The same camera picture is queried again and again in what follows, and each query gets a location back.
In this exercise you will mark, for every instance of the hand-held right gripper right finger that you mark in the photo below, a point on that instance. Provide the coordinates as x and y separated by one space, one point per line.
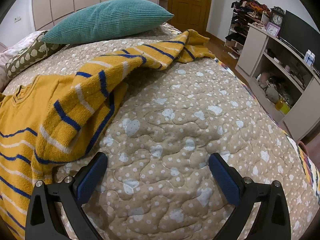
223 177

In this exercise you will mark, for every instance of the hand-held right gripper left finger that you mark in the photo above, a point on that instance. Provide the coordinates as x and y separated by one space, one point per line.
91 177

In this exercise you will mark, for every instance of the yellow striped knit sweater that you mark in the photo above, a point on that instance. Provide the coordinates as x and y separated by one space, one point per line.
50 100

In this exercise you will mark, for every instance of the pile of clothes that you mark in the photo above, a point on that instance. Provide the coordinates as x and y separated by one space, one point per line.
250 5

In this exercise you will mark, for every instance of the beige dotted quilted bedspread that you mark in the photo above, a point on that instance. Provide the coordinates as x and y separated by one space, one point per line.
175 120

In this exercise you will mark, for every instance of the yellow bottle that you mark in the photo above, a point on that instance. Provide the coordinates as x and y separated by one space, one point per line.
279 103

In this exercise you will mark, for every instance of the beige television cabinet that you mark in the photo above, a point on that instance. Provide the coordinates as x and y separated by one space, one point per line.
253 50

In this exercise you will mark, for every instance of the olive patterned pillow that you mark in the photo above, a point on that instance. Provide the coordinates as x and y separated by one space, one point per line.
25 57

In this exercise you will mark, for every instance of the shoe rack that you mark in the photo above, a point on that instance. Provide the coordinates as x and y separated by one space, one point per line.
236 37

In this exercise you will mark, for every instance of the purple small clock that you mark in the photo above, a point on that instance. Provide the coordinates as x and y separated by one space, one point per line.
272 29

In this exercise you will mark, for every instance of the teal ribbed pillow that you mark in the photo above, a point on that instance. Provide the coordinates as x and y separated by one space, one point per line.
105 20

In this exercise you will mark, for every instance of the black television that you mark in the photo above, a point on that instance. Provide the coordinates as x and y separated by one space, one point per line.
300 32

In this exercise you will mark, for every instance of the dark ornate table clock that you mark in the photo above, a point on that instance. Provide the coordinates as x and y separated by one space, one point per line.
277 18

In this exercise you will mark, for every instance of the wooden door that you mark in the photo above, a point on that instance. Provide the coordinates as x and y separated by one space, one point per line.
190 2

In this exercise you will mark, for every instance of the wall socket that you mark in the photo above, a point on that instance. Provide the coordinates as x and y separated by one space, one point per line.
17 19

